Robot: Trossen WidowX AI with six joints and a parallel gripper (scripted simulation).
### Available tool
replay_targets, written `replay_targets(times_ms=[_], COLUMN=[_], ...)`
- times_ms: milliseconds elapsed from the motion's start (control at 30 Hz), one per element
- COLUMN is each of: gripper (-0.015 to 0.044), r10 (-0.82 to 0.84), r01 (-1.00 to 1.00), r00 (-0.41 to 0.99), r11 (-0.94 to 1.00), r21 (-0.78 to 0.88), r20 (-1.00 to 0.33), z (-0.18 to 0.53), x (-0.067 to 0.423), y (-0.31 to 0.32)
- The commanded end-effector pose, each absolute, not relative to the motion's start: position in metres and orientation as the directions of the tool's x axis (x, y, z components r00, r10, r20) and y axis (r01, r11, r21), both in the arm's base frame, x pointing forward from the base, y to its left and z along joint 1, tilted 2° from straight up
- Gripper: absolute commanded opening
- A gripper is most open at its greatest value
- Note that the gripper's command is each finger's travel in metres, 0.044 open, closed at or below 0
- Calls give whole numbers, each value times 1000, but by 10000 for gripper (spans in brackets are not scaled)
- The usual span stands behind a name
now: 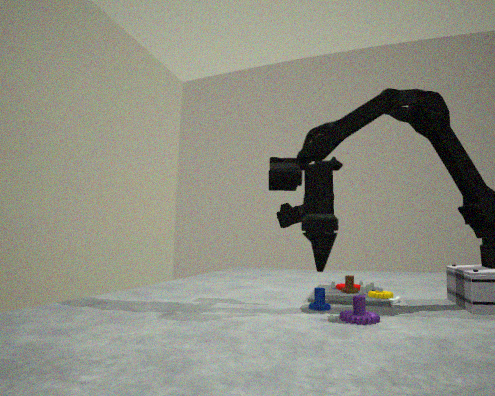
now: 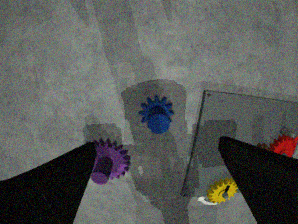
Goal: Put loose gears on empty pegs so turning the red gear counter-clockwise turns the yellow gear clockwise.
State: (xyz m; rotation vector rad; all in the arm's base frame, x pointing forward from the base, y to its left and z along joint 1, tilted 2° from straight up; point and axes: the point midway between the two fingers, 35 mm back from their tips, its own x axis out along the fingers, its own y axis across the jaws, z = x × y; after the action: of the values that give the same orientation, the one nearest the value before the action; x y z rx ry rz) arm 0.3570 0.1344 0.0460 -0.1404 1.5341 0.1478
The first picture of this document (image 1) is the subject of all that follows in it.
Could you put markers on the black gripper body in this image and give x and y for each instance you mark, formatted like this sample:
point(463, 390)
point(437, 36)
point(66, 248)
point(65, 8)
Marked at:
point(321, 218)

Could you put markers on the brown gear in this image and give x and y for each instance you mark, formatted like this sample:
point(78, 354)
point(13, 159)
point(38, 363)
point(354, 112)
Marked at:
point(349, 285)

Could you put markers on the blue gear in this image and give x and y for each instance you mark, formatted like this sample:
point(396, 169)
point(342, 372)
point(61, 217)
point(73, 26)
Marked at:
point(319, 301)

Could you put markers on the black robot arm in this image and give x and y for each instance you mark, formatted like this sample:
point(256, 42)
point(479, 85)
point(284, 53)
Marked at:
point(429, 116)

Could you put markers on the purple gear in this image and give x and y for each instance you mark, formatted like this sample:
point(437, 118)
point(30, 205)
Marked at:
point(359, 315)

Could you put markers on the red gear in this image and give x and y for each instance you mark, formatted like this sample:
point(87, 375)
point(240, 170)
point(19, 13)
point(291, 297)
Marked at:
point(343, 285)

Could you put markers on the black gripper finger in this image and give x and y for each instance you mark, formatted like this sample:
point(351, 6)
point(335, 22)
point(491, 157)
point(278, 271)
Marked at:
point(322, 244)

